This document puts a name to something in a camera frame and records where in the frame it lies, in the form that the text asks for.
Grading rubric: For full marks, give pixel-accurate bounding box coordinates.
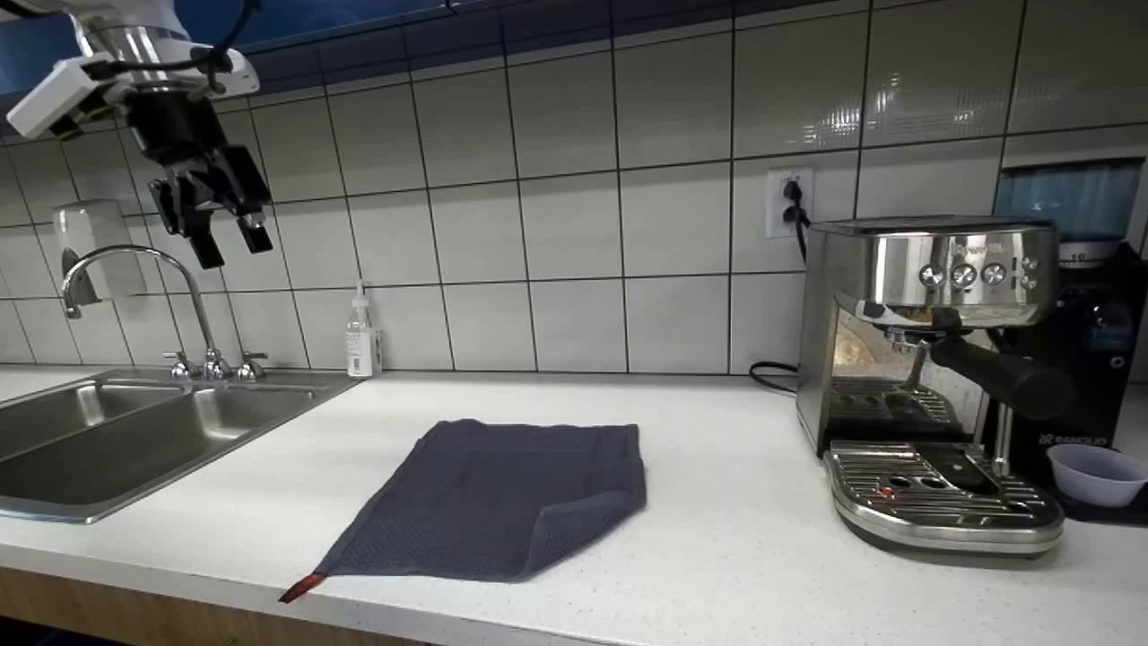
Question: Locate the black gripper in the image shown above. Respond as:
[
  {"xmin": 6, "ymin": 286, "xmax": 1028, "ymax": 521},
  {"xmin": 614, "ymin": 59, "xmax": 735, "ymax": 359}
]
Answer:
[{"xmin": 125, "ymin": 94, "xmax": 271, "ymax": 269}]

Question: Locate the grey towel with red tag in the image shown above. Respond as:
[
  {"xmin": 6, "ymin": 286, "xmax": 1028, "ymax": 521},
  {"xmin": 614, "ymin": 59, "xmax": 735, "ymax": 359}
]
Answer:
[{"xmin": 283, "ymin": 420, "xmax": 645, "ymax": 605}]

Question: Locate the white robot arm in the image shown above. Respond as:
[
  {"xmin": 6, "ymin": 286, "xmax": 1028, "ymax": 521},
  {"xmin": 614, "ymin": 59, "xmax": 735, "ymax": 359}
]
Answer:
[{"xmin": 5, "ymin": 0, "xmax": 271, "ymax": 269}]

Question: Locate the chrome kitchen faucet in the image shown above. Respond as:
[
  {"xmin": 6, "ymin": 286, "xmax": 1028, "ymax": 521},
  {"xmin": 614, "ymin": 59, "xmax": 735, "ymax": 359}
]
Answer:
[{"xmin": 56, "ymin": 241, "xmax": 271, "ymax": 383}]

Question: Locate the clear soap pump bottle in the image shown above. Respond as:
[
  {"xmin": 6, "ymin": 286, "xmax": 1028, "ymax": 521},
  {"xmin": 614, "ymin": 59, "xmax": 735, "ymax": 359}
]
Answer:
[{"xmin": 344, "ymin": 286, "xmax": 380, "ymax": 377}]

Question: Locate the stainless steel sink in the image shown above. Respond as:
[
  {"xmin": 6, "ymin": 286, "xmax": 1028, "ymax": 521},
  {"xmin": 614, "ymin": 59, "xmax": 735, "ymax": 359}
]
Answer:
[{"xmin": 0, "ymin": 374, "xmax": 349, "ymax": 525}]

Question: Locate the stainless steel espresso machine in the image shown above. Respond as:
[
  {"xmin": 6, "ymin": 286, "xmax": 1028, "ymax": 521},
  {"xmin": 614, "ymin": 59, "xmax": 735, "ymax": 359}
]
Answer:
[{"xmin": 795, "ymin": 216, "xmax": 1071, "ymax": 558}]

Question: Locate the black coffee grinder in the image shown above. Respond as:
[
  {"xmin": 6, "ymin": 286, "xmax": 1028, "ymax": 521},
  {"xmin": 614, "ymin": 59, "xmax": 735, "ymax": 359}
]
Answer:
[{"xmin": 993, "ymin": 158, "xmax": 1143, "ymax": 525}]

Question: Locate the small purple cup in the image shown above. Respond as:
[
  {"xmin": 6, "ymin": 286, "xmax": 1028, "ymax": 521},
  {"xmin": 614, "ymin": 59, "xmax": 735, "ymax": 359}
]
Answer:
[{"xmin": 1048, "ymin": 446, "xmax": 1148, "ymax": 509}]

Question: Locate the clear wall soap dispenser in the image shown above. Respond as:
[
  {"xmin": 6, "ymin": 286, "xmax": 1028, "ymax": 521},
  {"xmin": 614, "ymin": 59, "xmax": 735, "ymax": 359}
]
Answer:
[{"xmin": 52, "ymin": 197, "xmax": 146, "ymax": 307}]

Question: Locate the white wall power outlet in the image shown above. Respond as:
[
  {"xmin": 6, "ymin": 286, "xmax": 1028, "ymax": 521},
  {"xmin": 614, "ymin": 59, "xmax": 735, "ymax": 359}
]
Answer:
[{"xmin": 764, "ymin": 168, "xmax": 813, "ymax": 241}]

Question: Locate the black power cable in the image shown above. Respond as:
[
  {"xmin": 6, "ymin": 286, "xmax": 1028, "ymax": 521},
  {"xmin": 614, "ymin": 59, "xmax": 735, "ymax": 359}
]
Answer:
[{"xmin": 747, "ymin": 178, "xmax": 819, "ymax": 394}]

